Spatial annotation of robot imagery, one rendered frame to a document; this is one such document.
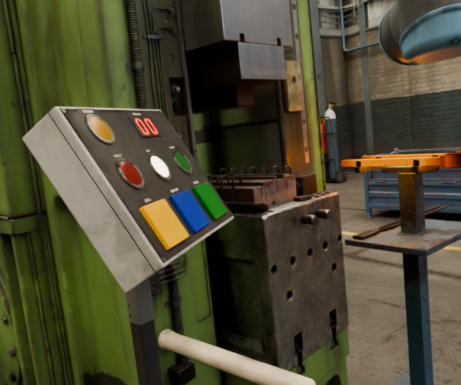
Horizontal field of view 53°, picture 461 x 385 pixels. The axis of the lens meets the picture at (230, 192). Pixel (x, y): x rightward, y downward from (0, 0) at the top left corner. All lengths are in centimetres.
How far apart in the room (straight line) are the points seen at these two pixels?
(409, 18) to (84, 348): 134
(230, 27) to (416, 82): 888
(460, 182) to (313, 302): 376
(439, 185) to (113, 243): 457
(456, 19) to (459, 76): 904
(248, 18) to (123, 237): 79
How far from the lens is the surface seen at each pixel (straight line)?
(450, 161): 151
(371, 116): 1058
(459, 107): 959
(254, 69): 128
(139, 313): 90
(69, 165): 70
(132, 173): 73
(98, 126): 75
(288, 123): 162
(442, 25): 56
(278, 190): 133
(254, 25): 132
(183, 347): 119
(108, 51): 116
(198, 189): 88
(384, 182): 533
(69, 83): 141
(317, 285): 142
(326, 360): 153
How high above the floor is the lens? 114
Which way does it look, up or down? 7 degrees down
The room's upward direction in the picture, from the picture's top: 6 degrees counter-clockwise
